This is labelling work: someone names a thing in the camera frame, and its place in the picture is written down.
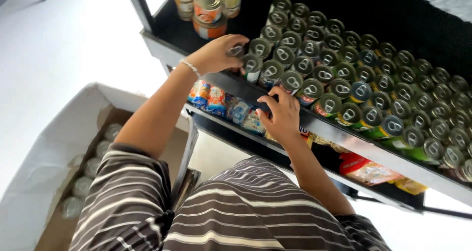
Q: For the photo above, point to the person's right hand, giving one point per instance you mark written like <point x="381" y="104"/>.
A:
<point x="285" y="116"/>

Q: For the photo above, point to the person's left hand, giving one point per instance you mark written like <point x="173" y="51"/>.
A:
<point x="212" y="57"/>

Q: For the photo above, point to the silver-top beverage tin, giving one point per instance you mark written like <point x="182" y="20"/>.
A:
<point x="236" y="51"/>

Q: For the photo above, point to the orange label food can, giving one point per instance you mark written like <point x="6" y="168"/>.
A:
<point x="210" y="30"/>
<point x="207" y="4"/>

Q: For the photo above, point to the pale blue snack packet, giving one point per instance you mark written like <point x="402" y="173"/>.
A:
<point x="239" y="111"/>
<point x="253" y="122"/>

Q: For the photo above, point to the blue orange snack packet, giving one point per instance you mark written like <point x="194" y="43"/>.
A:
<point x="216" y="101"/>
<point x="200" y="94"/>

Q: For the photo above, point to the black metal shelf rack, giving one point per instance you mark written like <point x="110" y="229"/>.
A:
<point x="368" y="140"/>

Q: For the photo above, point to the rows of green drink cans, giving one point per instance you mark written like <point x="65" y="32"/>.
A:
<point x="368" y="92"/>

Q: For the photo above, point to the red orange noodle packet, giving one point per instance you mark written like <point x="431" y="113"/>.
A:
<point x="365" y="170"/>

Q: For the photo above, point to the brown striped shirt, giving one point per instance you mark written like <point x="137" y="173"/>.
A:
<point x="239" y="214"/>

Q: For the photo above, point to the yellow snack packet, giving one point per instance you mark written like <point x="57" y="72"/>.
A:
<point x="411" y="186"/>

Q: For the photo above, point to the cluster of pale cans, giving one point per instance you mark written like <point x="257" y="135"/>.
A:
<point x="86" y="173"/>

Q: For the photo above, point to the brown cardboard carton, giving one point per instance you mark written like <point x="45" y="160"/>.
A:
<point x="44" y="162"/>

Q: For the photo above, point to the shiny metal frame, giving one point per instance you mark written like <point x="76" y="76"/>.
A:
<point x="184" y="173"/>

